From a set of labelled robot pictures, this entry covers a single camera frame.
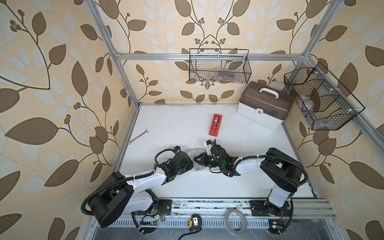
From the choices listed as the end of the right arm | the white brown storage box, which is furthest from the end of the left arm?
the white brown storage box

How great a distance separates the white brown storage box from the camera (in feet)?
3.10

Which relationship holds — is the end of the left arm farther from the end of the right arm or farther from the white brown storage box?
the white brown storage box
